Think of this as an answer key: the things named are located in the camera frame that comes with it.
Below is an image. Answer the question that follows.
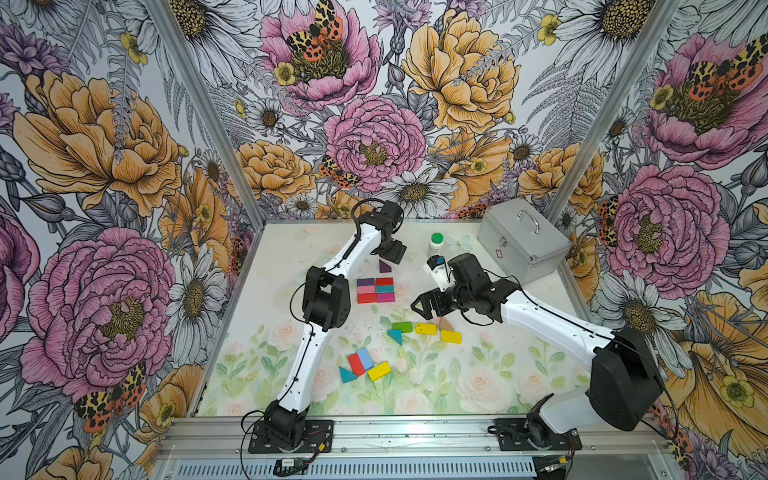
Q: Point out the magenta rectangular block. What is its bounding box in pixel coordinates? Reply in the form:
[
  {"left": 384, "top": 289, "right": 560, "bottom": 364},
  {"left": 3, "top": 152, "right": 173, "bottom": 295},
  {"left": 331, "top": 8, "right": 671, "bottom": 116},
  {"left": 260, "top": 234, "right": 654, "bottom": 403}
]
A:
[{"left": 375, "top": 292, "right": 396, "bottom": 303}]

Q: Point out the yellow block near green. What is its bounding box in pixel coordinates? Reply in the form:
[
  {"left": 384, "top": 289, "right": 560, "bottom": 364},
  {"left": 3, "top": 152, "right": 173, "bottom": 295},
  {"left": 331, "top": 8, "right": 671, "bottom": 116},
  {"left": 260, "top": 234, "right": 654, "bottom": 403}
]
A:
[{"left": 415, "top": 323, "right": 438, "bottom": 336}]

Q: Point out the yellow block right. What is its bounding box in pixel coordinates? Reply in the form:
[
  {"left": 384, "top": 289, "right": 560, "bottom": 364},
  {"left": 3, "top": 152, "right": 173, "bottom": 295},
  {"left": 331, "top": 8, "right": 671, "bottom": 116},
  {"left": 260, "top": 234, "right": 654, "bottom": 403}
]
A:
[{"left": 440, "top": 330, "right": 463, "bottom": 345}]

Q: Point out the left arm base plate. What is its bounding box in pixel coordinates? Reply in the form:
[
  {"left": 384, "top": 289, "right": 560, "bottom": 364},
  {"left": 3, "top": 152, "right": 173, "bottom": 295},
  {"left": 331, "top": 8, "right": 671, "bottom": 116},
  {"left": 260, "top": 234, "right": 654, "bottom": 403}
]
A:
[{"left": 246, "top": 420, "right": 335, "bottom": 454}]

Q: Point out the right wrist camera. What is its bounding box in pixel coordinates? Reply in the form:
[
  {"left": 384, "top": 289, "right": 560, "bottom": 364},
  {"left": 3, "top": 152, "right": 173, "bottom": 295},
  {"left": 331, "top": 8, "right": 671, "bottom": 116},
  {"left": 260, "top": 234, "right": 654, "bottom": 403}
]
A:
[{"left": 424, "top": 255, "right": 453, "bottom": 292}]

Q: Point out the aluminium frame post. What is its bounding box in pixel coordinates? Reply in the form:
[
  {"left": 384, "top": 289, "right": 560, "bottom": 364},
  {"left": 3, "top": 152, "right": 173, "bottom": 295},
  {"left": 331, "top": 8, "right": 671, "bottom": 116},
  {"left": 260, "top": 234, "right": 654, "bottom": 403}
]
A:
[
  {"left": 546, "top": 0, "right": 680, "bottom": 223},
  {"left": 147, "top": 1, "right": 266, "bottom": 233}
]

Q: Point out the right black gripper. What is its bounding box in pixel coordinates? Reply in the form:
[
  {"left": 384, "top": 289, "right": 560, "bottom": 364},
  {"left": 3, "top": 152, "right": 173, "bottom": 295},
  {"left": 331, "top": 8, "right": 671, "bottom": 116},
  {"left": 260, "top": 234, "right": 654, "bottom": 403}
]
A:
[{"left": 411, "top": 285, "right": 475, "bottom": 320}]

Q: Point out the light blue block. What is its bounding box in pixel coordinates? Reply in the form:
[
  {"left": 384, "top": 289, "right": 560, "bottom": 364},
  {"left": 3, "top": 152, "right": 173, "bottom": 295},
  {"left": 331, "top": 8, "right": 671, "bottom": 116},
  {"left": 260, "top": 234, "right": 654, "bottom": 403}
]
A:
[{"left": 357, "top": 348, "right": 375, "bottom": 371}]

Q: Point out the small green circuit board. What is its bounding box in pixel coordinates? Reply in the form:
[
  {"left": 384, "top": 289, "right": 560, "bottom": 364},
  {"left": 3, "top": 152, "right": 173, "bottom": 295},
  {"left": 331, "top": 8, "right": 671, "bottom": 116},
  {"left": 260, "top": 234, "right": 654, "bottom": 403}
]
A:
[{"left": 273, "top": 458, "right": 304, "bottom": 477}]

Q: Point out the silver metal case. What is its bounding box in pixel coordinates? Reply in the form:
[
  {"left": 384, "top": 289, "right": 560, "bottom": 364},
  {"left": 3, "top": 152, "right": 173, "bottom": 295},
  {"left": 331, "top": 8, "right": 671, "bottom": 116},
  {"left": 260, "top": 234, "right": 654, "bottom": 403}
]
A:
[{"left": 477, "top": 198, "right": 571, "bottom": 283}]

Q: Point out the left aluminium frame post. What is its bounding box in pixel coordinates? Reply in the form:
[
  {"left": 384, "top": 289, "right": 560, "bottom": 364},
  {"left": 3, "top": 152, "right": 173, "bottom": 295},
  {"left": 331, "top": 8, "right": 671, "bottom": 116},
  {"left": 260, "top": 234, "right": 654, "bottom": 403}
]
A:
[{"left": 147, "top": 1, "right": 266, "bottom": 233}]

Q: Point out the aluminium front rail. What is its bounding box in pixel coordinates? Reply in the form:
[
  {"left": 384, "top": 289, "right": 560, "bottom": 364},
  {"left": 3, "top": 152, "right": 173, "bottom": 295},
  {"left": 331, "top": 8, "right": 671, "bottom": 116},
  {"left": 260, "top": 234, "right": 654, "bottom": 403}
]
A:
[{"left": 157, "top": 415, "right": 669, "bottom": 462}]

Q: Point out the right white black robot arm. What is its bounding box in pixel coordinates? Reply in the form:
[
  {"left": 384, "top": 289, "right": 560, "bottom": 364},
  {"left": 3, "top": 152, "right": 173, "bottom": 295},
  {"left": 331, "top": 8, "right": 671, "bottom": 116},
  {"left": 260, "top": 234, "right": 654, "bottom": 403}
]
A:
[{"left": 410, "top": 253, "right": 664, "bottom": 450}]

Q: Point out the yellow block lower cluster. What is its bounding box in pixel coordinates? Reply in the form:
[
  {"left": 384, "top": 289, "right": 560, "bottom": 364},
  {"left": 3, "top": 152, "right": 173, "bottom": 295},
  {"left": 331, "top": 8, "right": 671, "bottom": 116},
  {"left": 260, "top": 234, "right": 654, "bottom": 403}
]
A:
[{"left": 367, "top": 362, "right": 391, "bottom": 382}]

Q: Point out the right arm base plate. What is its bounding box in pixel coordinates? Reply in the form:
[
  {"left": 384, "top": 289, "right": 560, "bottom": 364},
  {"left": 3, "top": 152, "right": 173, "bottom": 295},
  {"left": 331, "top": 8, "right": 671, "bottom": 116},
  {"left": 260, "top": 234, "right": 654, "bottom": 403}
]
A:
[{"left": 487, "top": 417, "right": 582, "bottom": 452}]

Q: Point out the tan triangular block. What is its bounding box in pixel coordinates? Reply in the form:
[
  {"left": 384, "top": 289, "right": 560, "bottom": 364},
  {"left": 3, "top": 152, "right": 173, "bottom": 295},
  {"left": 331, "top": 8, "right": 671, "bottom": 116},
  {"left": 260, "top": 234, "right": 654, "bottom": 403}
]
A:
[{"left": 437, "top": 317, "right": 454, "bottom": 331}]

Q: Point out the red block lower cluster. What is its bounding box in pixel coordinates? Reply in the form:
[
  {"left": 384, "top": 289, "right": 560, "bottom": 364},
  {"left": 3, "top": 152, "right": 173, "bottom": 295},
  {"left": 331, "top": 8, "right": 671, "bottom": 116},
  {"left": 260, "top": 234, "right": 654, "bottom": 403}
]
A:
[{"left": 347, "top": 353, "right": 366, "bottom": 377}]

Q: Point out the green rectangular block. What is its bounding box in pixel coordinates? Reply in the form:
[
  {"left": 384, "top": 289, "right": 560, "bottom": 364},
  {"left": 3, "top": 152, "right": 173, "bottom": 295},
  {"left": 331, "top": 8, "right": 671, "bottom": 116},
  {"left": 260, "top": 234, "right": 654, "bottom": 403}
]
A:
[{"left": 392, "top": 322, "right": 413, "bottom": 333}]

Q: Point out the teal triangular block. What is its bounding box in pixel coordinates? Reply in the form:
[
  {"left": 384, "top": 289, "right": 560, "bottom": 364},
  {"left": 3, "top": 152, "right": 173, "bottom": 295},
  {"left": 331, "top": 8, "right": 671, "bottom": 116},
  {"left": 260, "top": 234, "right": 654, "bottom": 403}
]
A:
[{"left": 387, "top": 330, "right": 403, "bottom": 346}]

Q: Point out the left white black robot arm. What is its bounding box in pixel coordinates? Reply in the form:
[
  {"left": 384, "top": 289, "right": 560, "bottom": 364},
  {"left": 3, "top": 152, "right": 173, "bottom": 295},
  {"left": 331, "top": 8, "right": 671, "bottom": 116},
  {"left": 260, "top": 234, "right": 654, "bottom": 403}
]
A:
[{"left": 262, "top": 198, "right": 406, "bottom": 450}]

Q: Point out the right aluminium frame post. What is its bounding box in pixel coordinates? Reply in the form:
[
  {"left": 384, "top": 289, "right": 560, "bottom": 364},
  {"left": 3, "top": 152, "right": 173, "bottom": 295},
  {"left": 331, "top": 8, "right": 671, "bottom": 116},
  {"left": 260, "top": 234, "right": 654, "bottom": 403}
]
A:
[{"left": 546, "top": 0, "right": 680, "bottom": 223}]

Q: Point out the white bottle green cap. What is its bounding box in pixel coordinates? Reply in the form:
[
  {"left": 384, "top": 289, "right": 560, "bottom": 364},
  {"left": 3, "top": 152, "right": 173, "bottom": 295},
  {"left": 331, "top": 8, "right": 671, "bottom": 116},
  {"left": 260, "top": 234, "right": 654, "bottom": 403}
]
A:
[{"left": 428, "top": 232, "right": 444, "bottom": 257}]

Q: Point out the teal triangle cluster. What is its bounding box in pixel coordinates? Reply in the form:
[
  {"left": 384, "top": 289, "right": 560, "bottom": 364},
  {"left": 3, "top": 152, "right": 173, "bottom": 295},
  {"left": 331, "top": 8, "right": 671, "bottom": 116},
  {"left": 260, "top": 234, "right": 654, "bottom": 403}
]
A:
[{"left": 339, "top": 367, "right": 358, "bottom": 384}]

